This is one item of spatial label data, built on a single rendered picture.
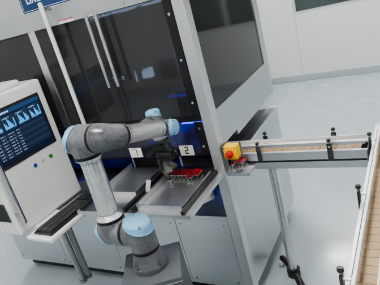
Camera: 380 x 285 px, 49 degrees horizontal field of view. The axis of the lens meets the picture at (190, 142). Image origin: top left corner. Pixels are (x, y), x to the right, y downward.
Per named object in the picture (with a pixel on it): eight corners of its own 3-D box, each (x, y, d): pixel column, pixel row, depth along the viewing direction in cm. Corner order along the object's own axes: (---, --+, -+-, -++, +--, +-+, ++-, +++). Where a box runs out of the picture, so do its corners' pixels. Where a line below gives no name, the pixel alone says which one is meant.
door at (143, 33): (133, 120, 231) (99, 13, 210) (201, 114, 209) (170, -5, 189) (132, 120, 230) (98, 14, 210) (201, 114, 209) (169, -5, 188)
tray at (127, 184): (132, 167, 256) (130, 163, 255) (168, 167, 243) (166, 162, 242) (99, 197, 229) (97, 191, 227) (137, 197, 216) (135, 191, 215)
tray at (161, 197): (170, 176, 230) (168, 171, 228) (212, 176, 217) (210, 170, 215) (137, 210, 203) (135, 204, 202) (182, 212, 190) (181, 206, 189)
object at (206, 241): (98, 202, 429) (68, 125, 398) (296, 209, 326) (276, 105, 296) (26, 267, 349) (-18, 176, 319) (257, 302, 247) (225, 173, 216)
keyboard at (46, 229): (82, 195, 255) (81, 191, 254) (99, 196, 248) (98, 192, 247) (34, 234, 224) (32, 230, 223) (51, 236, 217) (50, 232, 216)
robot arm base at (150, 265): (169, 271, 167) (162, 251, 164) (133, 280, 168) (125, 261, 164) (168, 249, 181) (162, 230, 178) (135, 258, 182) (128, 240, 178)
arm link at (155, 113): (140, 113, 199) (149, 107, 206) (146, 134, 203) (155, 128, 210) (153, 112, 195) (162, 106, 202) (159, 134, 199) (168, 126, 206)
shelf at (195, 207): (127, 171, 259) (126, 168, 258) (229, 169, 224) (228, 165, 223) (77, 214, 221) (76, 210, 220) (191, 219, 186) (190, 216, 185)
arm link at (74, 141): (124, 252, 169) (82, 129, 151) (97, 249, 177) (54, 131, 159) (141, 235, 179) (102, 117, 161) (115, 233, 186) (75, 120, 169)
